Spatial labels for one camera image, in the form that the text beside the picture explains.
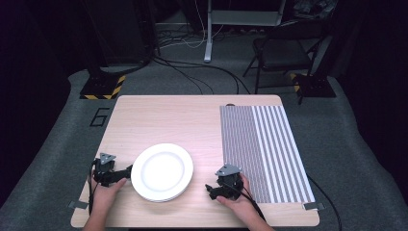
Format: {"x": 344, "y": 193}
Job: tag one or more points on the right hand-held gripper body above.
{"x": 229, "y": 181}

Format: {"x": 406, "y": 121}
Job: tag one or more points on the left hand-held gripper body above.
{"x": 104, "y": 170}

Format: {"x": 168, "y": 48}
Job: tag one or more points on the person's left hand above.
{"x": 102, "y": 199}

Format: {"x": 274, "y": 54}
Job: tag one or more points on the person's right hand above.
{"x": 243, "y": 207}

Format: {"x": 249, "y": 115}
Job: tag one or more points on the grey tape strip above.
{"x": 313, "y": 206}
{"x": 78, "y": 204}

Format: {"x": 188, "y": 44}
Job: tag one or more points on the grey white striped placemat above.
{"x": 263, "y": 150}

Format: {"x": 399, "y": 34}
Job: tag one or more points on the black yellow striped stand base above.
{"x": 316, "y": 86}
{"x": 102, "y": 87}

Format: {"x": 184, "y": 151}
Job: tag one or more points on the black folding chair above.
{"x": 282, "y": 54}

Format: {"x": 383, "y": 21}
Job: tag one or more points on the black cabinet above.
{"x": 122, "y": 32}

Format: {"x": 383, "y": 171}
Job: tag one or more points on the white panel on stand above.
{"x": 245, "y": 17}

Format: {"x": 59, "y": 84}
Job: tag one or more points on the white metal stand post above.
{"x": 209, "y": 38}

